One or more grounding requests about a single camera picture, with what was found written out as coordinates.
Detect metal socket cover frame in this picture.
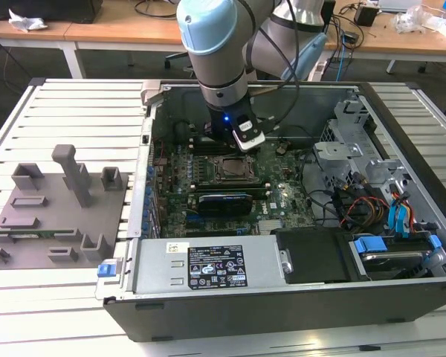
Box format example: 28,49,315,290
215,155,254,183

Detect CPU socket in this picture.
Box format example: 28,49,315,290
212,154,256,185

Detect grey plastic case foot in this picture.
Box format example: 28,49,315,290
140,80,169,108

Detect black chair base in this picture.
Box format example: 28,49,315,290
164,51,194,79

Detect black graphics card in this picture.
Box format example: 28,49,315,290
196,190,254,217

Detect green motherboard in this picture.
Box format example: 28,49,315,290
148,139,320,239

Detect white power strip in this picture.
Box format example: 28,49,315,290
307,59,327,82

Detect silver finned heat sink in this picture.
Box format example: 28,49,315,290
259,219,285,235

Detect perforated metal drive cage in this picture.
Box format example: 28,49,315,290
314,98,410,194

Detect light wooden desk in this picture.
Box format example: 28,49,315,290
325,0,446,75
0,16,185,79

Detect silver power supply unit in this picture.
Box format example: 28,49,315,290
128,237,283,295

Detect black plastic shroud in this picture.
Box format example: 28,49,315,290
274,228,354,286

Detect black power adapter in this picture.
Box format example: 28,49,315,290
354,4,379,28

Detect blue case latch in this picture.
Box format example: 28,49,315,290
96,261,119,279

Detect grey parts rack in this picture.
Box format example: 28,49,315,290
0,144,130,271

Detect black open PC case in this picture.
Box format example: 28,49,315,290
96,77,446,343

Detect white flat device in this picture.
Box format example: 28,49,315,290
378,0,421,11

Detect green RAM stick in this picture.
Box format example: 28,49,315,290
0,231,79,241

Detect crumpled white paper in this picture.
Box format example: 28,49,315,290
7,7,49,31

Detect hard disk blue carrier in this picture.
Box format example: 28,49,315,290
351,232,444,282

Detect clear plastic bags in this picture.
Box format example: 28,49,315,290
392,5,445,35

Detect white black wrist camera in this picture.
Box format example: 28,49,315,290
232,115,267,152

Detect black camera cable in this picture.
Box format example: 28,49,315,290
259,0,302,131

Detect yellow red power wires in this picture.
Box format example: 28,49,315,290
337,196,392,230

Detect blue flat data wire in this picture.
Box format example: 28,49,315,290
388,197,404,239
398,202,414,239

